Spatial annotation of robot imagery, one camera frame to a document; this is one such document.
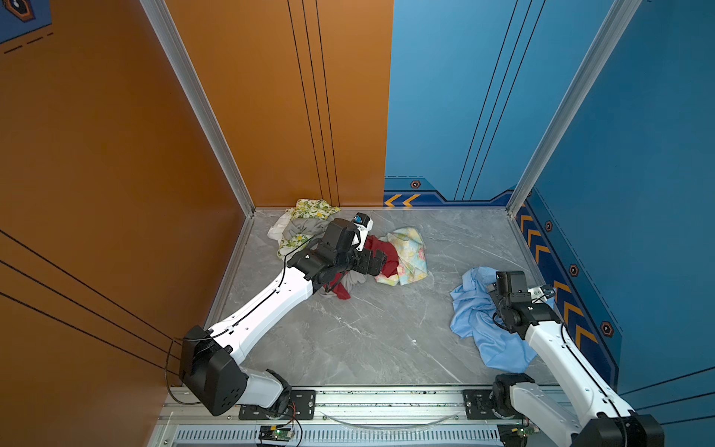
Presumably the light blue shirt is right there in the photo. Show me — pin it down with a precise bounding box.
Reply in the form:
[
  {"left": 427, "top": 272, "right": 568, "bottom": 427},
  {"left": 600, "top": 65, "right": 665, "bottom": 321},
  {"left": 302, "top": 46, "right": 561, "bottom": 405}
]
[{"left": 451, "top": 267, "right": 560, "bottom": 374}]

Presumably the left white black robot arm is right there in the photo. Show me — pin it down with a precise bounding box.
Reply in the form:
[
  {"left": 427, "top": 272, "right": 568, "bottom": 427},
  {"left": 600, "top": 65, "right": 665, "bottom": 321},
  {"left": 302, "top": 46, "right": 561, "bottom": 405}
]
[{"left": 179, "top": 212, "right": 387, "bottom": 416}]

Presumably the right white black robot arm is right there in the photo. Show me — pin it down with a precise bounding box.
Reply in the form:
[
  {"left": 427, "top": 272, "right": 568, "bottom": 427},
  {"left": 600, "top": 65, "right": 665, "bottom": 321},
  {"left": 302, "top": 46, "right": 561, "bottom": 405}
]
[{"left": 487, "top": 271, "right": 666, "bottom": 446}]

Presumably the dark red cloth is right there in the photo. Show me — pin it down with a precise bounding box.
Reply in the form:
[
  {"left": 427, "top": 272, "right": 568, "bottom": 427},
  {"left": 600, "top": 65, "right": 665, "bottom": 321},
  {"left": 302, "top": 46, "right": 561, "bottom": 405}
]
[{"left": 328, "top": 235, "right": 400, "bottom": 301}]

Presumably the pastel floral cloth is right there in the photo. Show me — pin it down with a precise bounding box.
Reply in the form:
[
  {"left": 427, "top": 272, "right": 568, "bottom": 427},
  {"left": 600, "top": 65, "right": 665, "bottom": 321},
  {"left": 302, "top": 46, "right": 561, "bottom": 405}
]
[{"left": 375, "top": 227, "right": 428, "bottom": 286}]

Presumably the yellow lemon print cloth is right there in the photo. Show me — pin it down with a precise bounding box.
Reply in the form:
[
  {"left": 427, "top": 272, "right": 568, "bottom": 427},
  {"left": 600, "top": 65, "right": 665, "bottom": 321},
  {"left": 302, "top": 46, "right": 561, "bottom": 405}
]
[{"left": 267, "top": 199, "right": 341, "bottom": 260}]

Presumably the grey beige cloth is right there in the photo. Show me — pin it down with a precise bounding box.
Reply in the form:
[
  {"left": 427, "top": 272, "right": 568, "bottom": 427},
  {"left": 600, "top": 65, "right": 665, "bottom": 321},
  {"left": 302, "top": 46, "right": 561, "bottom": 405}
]
[{"left": 268, "top": 212, "right": 380, "bottom": 300}]

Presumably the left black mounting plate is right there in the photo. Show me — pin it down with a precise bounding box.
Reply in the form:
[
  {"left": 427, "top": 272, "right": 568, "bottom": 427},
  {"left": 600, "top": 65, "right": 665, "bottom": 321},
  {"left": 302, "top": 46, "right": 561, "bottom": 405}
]
[{"left": 238, "top": 389, "right": 317, "bottom": 421}]

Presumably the black mounting plate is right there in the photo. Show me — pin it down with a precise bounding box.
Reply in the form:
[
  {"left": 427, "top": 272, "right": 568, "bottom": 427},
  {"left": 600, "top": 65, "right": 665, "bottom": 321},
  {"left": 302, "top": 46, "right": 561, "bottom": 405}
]
[
  {"left": 462, "top": 389, "right": 500, "bottom": 420},
  {"left": 238, "top": 389, "right": 317, "bottom": 421}
]

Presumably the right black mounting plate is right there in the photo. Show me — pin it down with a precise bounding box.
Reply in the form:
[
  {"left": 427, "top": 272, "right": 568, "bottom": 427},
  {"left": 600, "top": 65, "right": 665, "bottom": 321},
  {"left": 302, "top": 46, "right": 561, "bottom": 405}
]
[{"left": 462, "top": 389, "right": 500, "bottom": 420}]

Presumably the left green circuit board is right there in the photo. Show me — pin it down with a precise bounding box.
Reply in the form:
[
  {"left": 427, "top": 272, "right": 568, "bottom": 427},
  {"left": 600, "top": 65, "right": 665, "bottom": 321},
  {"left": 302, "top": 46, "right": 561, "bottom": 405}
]
[{"left": 257, "top": 426, "right": 298, "bottom": 447}]

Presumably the green circuit board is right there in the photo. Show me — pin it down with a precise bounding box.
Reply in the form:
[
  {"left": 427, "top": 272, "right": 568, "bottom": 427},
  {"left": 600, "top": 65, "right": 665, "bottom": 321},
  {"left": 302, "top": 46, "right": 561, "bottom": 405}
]
[
  {"left": 257, "top": 426, "right": 298, "bottom": 447},
  {"left": 511, "top": 424, "right": 540, "bottom": 439}
]

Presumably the right green circuit board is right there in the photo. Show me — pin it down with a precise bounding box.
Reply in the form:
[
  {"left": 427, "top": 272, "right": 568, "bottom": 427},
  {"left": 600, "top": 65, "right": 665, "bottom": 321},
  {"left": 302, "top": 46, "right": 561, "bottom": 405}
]
[{"left": 511, "top": 424, "right": 540, "bottom": 439}]

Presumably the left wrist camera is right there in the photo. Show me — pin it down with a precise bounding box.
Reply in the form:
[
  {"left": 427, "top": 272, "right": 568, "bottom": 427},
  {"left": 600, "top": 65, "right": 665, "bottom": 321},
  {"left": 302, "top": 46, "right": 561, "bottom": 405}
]
[{"left": 352, "top": 212, "right": 374, "bottom": 251}]

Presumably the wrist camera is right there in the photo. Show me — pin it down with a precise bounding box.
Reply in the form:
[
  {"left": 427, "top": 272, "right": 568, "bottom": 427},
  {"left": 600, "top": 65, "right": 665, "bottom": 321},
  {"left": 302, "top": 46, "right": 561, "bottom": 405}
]
[
  {"left": 529, "top": 284, "right": 556, "bottom": 304},
  {"left": 352, "top": 212, "right": 374, "bottom": 251}
]

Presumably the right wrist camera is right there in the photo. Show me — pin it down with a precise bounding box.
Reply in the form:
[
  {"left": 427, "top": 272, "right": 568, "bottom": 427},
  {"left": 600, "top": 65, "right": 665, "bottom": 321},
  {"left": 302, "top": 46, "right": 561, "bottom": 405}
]
[{"left": 529, "top": 284, "right": 556, "bottom": 304}]

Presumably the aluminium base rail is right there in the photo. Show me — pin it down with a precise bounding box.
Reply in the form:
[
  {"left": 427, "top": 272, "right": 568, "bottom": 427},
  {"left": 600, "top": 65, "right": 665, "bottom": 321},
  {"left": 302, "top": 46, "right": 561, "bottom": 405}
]
[{"left": 148, "top": 384, "right": 573, "bottom": 446}]

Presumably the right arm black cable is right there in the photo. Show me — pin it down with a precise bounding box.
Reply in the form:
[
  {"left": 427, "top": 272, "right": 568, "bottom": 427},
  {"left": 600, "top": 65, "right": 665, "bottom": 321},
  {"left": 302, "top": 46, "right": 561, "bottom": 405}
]
[{"left": 490, "top": 284, "right": 629, "bottom": 431}]

